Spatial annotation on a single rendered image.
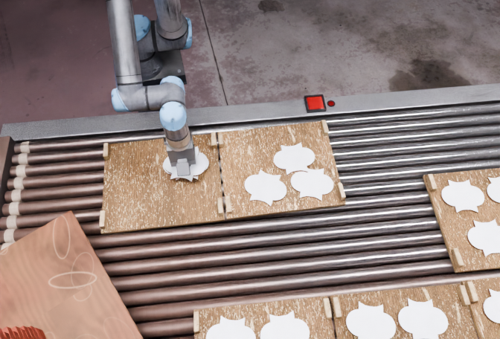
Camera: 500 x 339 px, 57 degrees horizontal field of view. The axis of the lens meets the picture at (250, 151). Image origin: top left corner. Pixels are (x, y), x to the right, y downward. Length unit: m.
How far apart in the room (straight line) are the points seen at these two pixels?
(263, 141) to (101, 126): 0.62
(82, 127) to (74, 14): 1.99
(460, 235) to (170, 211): 0.96
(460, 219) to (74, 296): 1.24
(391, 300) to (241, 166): 0.66
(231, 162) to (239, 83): 1.48
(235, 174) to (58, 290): 0.67
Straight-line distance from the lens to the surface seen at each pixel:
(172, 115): 1.34
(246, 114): 1.79
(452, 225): 1.68
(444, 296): 1.58
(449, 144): 1.86
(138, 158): 1.70
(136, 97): 1.43
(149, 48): 1.81
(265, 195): 1.57
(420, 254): 1.62
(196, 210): 1.57
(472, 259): 1.66
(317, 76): 3.14
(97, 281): 1.44
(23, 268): 1.53
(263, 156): 1.66
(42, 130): 1.92
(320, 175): 1.63
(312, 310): 1.47
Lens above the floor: 2.36
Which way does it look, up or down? 59 degrees down
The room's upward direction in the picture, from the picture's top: straight up
